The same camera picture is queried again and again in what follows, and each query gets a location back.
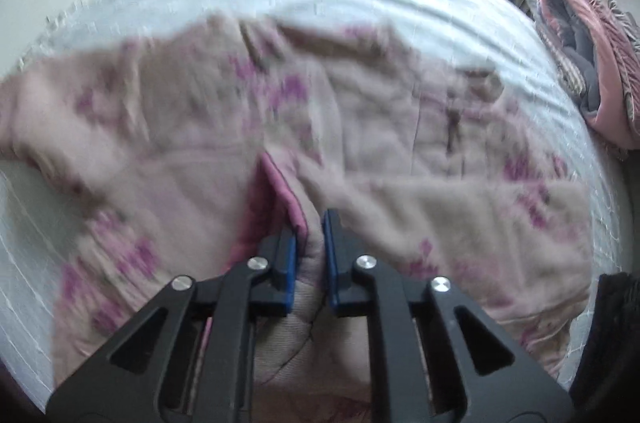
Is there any pink floral quilted garment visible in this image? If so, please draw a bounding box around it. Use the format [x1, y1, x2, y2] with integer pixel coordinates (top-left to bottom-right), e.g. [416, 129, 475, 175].
[1, 16, 592, 422]

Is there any pink grey folded blanket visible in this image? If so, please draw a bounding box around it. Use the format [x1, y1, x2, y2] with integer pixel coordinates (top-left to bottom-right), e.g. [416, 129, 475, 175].
[526, 0, 639, 152]

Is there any grey quilted bedspread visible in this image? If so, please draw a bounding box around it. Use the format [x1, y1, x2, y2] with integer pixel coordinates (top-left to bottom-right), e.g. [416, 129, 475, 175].
[1, 0, 634, 412]

